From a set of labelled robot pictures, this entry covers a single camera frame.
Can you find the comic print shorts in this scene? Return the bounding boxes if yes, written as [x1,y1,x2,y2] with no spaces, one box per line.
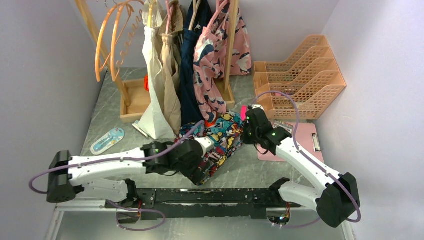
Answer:
[177,111,244,186]

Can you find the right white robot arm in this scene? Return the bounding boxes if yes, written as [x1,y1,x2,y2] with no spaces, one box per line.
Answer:
[241,106,361,228]

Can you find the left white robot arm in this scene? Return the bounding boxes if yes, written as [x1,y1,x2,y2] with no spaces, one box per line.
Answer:
[46,137,213,208]

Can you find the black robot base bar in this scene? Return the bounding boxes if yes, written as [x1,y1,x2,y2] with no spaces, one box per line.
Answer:
[118,188,298,220]

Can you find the orange hanger outer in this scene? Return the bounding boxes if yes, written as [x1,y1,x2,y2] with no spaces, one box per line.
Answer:
[94,0,146,82]

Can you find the marker pen set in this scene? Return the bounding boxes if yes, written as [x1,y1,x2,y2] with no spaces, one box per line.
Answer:
[273,119,294,135]

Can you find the pink clip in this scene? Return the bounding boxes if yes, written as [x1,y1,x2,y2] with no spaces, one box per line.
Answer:
[240,105,248,121]

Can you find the white hanging garment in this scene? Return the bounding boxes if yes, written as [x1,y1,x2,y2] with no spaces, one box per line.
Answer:
[132,0,175,140]

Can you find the orange plastic file organizer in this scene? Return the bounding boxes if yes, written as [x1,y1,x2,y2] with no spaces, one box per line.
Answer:
[253,35,347,120]

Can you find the blue toothbrush package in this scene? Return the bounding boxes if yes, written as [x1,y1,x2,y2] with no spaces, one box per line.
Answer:
[90,128,125,156]

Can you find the pink floral hanging garment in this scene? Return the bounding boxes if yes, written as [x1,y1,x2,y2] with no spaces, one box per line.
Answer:
[193,0,252,123]

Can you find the beige hanging garment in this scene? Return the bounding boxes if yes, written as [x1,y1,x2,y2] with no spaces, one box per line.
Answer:
[158,0,184,135]

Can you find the navy hanging garment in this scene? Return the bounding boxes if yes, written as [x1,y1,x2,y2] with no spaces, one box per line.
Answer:
[179,0,213,125]

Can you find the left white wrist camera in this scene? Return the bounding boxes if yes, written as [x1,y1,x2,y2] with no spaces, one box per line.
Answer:
[195,137,215,156]

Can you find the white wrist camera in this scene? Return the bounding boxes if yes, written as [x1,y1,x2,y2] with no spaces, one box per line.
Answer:
[249,104,265,112]
[195,137,215,156]

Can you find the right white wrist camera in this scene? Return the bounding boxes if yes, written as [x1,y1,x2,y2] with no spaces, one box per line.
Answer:
[249,104,265,112]

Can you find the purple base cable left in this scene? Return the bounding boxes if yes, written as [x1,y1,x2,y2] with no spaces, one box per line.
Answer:
[115,205,167,232]

